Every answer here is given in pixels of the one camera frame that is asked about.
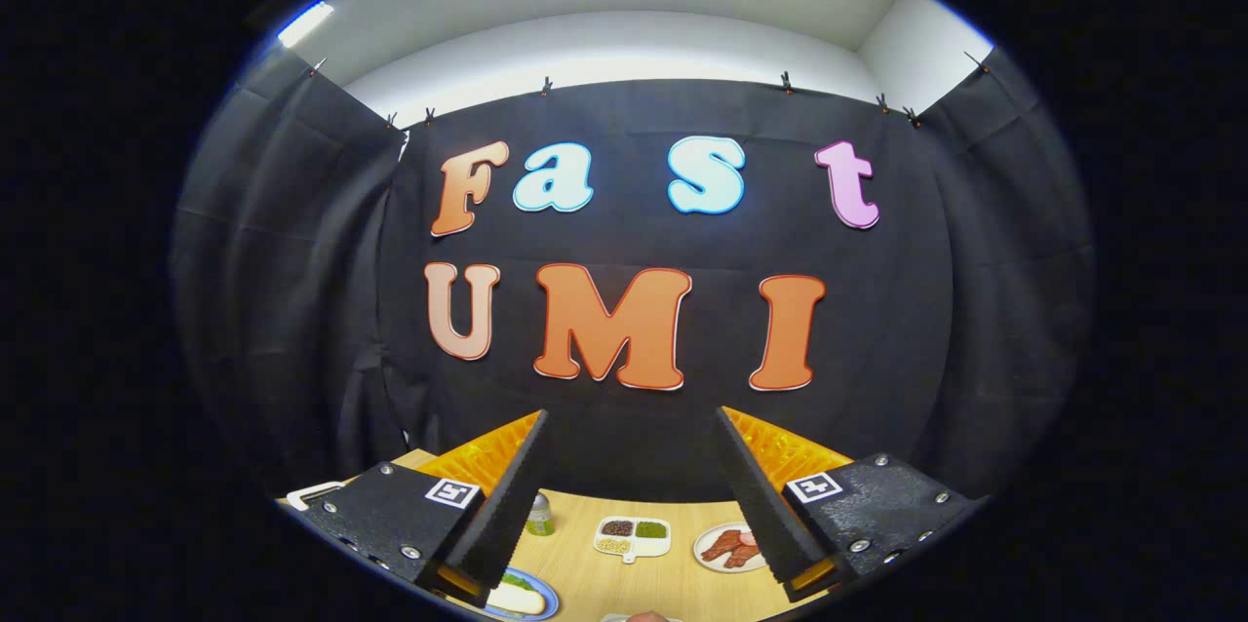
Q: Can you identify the white oval plate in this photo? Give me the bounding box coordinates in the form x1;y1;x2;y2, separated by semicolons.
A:
693;522;766;573

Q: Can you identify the row of small cloth clips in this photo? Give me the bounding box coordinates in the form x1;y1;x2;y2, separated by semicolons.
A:
310;52;991;131

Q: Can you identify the white toaster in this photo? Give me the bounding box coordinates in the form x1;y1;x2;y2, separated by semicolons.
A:
286;480;344;512

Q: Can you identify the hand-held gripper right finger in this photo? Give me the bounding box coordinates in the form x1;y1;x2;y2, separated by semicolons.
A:
717;406;984;603

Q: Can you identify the browned toast slice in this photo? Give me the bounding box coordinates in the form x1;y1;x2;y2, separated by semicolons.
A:
487;583;547;616

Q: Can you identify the blue round plate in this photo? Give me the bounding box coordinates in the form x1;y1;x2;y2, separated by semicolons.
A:
483;566;561;621

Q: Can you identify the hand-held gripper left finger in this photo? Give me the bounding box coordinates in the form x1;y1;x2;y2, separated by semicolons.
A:
297;409;550;608

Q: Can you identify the ceiling light panel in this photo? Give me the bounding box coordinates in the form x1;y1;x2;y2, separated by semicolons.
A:
277;0;335;50

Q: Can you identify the white divided dish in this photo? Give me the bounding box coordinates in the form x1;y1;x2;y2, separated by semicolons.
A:
593;516;673;564

